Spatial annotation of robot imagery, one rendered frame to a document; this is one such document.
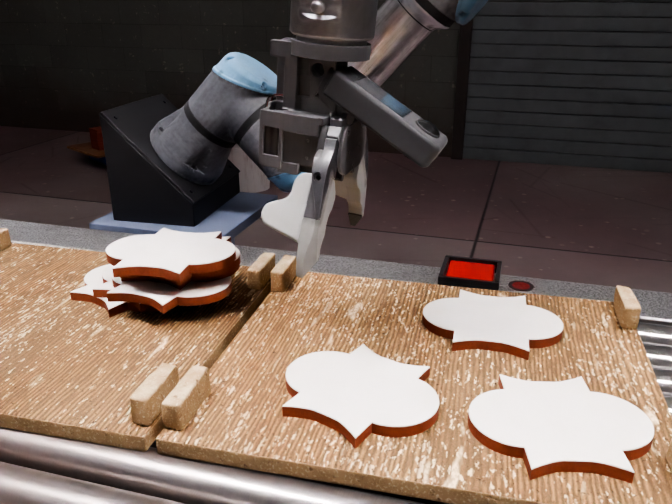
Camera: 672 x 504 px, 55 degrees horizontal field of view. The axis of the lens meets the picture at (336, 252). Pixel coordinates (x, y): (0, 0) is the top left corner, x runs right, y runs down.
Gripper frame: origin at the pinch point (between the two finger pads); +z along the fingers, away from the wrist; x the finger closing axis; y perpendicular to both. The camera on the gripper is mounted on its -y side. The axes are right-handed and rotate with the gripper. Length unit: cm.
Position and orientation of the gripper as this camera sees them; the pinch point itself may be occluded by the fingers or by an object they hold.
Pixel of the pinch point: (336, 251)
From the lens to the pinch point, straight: 64.6
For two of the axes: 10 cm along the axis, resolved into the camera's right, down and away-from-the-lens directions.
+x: -3.5, 3.5, -8.7
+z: -0.8, 9.1, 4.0
